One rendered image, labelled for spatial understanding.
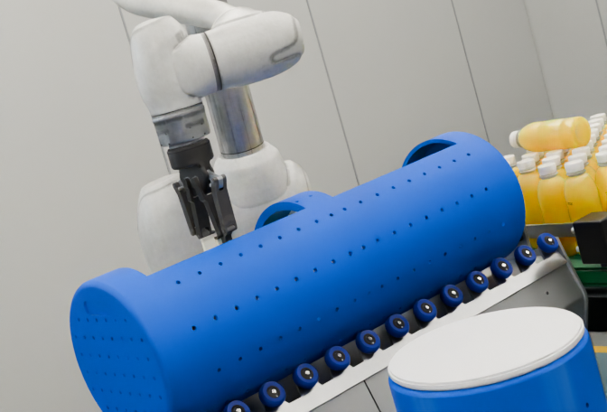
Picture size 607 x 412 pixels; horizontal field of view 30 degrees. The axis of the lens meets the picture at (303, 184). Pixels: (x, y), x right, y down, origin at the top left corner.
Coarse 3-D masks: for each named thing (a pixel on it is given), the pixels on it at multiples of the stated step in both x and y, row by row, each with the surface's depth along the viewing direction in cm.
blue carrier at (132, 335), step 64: (320, 192) 204; (384, 192) 205; (448, 192) 211; (512, 192) 220; (256, 256) 185; (320, 256) 191; (384, 256) 198; (448, 256) 209; (128, 320) 172; (192, 320) 174; (256, 320) 180; (320, 320) 189; (384, 320) 205; (128, 384) 179; (192, 384) 173; (256, 384) 184
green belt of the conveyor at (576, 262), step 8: (536, 248) 255; (576, 256) 239; (576, 264) 235; (584, 264) 234; (592, 264) 232; (600, 264) 231; (576, 272) 234; (584, 272) 233; (592, 272) 231; (600, 272) 230; (584, 280) 233; (592, 280) 232; (600, 280) 230
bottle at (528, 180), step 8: (536, 168) 252; (520, 176) 253; (528, 176) 251; (536, 176) 251; (520, 184) 252; (528, 184) 251; (536, 184) 251; (528, 192) 251; (536, 192) 251; (528, 200) 252; (536, 200) 251; (528, 208) 252; (536, 208) 251; (528, 216) 253; (536, 216) 252; (536, 240) 253
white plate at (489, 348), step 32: (480, 320) 168; (512, 320) 164; (544, 320) 160; (576, 320) 156; (416, 352) 162; (448, 352) 158; (480, 352) 154; (512, 352) 150; (544, 352) 147; (416, 384) 150; (448, 384) 146; (480, 384) 145
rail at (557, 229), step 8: (528, 224) 245; (536, 224) 243; (544, 224) 241; (552, 224) 239; (560, 224) 237; (568, 224) 236; (528, 232) 244; (536, 232) 243; (544, 232) 241; (552, 232) 239; (560, 232) 238; (568, 232) 236
